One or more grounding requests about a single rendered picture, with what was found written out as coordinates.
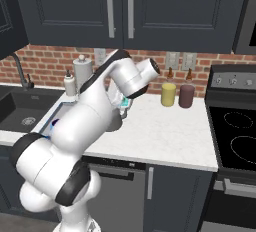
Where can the dark wall cabinet door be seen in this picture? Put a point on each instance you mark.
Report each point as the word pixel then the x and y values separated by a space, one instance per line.
pixel 73 6
pixel 186 9

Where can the black tap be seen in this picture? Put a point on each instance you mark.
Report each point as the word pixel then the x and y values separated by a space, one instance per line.
pixel 20 71

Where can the yellow bottle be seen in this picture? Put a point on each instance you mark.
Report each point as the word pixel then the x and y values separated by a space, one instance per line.
pixel 168 94

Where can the dark corner wall cabinet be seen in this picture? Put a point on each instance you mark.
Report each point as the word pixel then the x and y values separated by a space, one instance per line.
pixel 10 12

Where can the white paper towel roll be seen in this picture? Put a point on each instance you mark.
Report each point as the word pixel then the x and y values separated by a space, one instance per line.
pixel 82 72

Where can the black stove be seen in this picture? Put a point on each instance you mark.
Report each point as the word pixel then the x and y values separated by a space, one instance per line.
pixel 233 136

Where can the white tray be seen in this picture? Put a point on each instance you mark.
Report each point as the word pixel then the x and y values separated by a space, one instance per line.
pixel 61 109

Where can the dark base cabinet door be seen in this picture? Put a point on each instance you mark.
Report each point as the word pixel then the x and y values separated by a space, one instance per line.
pixel 176 202

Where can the white wall outlet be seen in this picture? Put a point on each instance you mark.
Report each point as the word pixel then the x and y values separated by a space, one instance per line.
pixel 172 61
pixel 188 62
pixel 99 57

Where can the white soap dispenser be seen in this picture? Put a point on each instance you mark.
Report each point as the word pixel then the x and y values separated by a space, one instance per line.
pixel 69 85

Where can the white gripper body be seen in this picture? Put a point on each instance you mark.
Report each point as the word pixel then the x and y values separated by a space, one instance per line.
pixel 115 96

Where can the dark sink base cabinet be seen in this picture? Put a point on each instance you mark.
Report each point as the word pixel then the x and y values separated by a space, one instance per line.
pixel 6 182

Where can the blue round object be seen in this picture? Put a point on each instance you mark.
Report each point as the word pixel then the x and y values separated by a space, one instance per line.
pixel 55 122

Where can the black sink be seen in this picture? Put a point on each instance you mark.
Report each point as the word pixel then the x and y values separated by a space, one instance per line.
pixel 20 109

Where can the dark red bottle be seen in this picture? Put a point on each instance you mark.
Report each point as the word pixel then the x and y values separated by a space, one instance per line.
pixel 186 96

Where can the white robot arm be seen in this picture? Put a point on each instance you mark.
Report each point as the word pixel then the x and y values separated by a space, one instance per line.
pixel 83 122

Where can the grey dishwasher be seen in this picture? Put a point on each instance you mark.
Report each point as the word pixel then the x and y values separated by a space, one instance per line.
pixel 123 202

